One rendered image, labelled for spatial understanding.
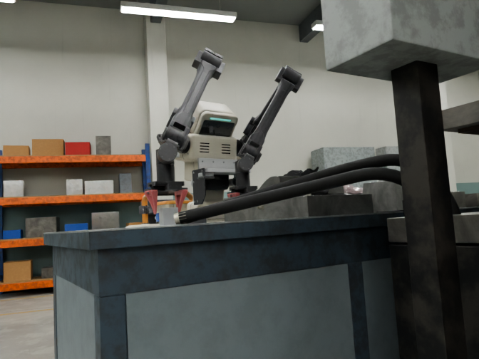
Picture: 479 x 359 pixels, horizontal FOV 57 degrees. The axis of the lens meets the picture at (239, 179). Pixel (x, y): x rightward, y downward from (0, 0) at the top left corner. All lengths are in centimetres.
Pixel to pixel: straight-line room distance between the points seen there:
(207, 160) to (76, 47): 564
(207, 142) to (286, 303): 117
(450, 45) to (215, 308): 69
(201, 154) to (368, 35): 139
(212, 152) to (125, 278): 129
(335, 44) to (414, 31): 14
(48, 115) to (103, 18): 179
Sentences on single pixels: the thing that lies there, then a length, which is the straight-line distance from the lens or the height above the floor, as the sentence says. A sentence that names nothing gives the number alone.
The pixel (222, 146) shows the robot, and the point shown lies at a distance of 214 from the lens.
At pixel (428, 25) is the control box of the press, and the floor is 111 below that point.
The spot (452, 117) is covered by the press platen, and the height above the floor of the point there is 102.
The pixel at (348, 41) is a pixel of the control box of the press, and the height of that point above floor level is 110.
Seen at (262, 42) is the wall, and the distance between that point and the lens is 817.
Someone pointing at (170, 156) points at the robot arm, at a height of 100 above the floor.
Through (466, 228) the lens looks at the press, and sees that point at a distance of 104.
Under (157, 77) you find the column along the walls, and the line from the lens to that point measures 712.
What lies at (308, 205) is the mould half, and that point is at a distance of 126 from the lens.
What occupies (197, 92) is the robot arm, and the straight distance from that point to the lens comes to 153.
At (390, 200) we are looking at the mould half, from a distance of 162.
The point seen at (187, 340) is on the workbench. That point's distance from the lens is 97.
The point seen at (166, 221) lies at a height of 81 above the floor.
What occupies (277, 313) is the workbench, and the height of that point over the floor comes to 58.
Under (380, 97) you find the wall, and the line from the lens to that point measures 901.
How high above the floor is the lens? 80
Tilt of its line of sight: 5 degrees up
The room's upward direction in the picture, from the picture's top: 3 degrees counter-clockwise
